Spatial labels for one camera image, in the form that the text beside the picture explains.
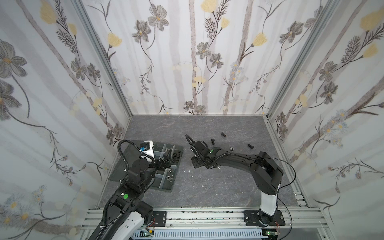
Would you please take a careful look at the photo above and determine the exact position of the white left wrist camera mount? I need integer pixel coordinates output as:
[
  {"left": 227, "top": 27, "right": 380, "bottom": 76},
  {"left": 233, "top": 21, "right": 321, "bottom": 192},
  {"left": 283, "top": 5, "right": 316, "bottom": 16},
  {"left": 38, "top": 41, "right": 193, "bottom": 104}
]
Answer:
[{"left": 140, "top": 141, "right": 155, "bottom": 162}]

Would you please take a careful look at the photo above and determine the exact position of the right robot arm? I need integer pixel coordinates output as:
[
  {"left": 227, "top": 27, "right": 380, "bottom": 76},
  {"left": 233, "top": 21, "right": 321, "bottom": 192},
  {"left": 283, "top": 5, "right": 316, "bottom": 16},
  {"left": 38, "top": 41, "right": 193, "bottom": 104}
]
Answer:
[{"left": 187, "top": 137, "right": 284, "bottom": 227}]

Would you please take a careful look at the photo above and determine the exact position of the black corrugated cable conduit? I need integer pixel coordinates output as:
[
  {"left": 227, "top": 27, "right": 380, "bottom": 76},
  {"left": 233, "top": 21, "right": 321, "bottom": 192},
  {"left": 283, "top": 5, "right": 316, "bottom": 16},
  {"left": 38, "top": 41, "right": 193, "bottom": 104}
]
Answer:
[{"left": 116, "top": 139, "right": 142, "bottom": 172}]

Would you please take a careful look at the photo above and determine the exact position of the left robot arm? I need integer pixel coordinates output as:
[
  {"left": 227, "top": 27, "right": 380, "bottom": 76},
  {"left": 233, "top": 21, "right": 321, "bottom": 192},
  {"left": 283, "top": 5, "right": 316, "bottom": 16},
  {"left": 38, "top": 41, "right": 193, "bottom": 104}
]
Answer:
[{"left": 89, "top": 155, "right": 172, "bottom": 240}]

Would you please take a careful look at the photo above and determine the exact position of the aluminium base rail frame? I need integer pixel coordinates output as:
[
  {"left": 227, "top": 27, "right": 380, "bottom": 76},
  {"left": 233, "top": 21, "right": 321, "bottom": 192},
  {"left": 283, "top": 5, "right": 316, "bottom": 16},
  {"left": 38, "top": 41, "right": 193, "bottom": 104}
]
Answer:
[{"left": 80, "top": 191, "right": 334, "bottom": 240}]

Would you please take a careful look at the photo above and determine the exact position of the green compartment organizer box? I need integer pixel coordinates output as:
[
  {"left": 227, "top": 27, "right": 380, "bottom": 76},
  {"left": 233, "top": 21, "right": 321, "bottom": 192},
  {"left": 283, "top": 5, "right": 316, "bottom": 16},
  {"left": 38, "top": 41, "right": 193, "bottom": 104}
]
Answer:
[{"left": 109, "top": 140, "right": 184, "bottom": 192}]

